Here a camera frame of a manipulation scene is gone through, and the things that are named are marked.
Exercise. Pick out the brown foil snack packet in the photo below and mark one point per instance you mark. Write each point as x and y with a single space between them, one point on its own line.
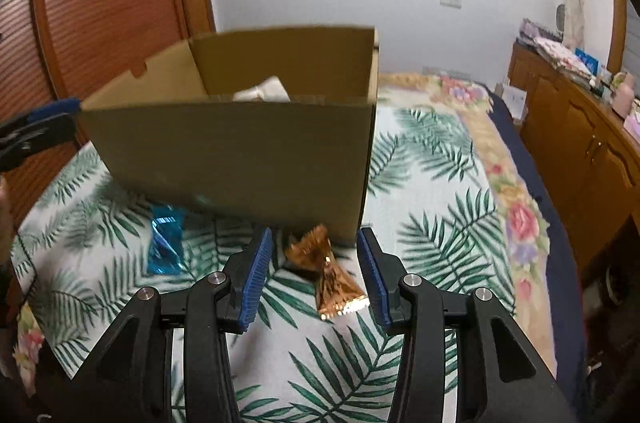
330 283

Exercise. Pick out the grey wall-hung object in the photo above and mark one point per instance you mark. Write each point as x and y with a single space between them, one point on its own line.
561 16

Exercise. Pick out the pink jar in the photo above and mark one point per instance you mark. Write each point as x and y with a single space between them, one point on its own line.
625 98

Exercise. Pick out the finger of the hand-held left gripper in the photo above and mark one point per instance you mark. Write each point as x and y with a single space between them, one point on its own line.
50 109
40 138

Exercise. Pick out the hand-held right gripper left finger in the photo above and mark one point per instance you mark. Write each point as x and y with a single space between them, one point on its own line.
257 273

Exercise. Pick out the brown cardboard box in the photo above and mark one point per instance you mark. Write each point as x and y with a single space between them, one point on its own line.
225 153

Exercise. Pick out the blue foil snack packet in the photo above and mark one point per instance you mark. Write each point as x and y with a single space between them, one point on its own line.
165 243

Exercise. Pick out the small blue box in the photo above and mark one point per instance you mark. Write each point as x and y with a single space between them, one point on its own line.
587 60

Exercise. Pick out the white chicken foot snack packet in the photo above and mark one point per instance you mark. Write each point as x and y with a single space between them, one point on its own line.
265 90

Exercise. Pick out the pile of folded cloths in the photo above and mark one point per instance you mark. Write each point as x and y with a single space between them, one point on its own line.
555 50

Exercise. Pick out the navy bed sheet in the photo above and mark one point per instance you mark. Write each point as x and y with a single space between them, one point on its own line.
560 223

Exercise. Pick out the white wall switch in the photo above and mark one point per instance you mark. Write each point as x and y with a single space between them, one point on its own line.
450 0

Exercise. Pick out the wooden side cabinet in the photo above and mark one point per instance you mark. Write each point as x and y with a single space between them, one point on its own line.
575 143

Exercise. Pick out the wooden louvered wardrobe door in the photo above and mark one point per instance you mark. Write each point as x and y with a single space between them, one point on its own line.
100 3

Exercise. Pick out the white paper bag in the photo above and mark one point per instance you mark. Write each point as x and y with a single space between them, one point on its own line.
515 100

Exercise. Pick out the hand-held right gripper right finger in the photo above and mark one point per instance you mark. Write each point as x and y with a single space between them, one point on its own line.
374 278

